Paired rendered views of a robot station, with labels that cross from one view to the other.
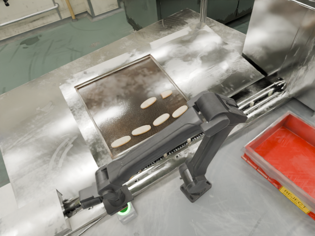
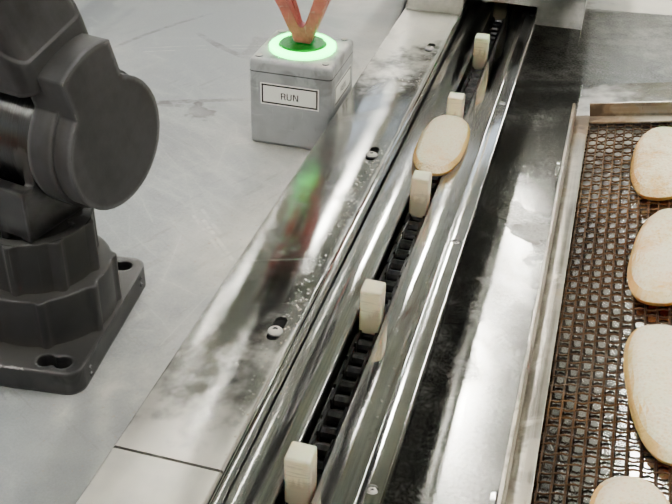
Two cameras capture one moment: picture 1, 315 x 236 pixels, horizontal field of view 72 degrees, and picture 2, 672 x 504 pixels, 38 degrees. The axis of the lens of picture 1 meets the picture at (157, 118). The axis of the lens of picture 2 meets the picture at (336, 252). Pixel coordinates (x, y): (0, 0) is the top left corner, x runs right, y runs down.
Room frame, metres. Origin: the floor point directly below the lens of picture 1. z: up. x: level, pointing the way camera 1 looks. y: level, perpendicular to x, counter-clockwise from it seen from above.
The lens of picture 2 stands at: (0.80, -0.38, 1.20)
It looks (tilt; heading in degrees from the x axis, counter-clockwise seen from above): 34 degrees down; 129
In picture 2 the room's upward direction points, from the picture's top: 2 degrees clockwise
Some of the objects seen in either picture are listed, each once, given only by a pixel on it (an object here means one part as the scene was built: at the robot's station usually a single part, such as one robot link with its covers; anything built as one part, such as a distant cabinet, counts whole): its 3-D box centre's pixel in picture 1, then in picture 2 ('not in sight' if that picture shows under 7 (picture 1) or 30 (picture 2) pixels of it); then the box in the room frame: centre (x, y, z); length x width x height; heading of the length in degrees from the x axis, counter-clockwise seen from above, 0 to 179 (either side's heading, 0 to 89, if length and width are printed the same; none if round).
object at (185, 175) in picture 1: (192, 179); (42, 141); (0.35, -0.10, 0.94); 0.09 x 0.05 x 0.10; 102
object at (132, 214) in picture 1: (125, 211); (305, 108); (0.29, 0.19, 0.84); 0.08 x 0.08 x 0.11; 24
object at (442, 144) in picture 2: not in sight; (442, 141); (0.43, 0.19, 0.86); 0.10 x 0.04 x 0.01; 114
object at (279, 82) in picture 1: (281, 83); not in sight; (0.84, -0.71, 0.89); 0.06 x 0.01 x 0.06; 24
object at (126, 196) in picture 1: (116, 196); not in sight; (0.29, 0.19, 1.02); 0.10 x 0.07 x 0.07; 114
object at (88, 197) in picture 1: (97, 191); not in sight; (0.28, 0.22, 1.11); 0.11 x 0.09 x 0.12; 102
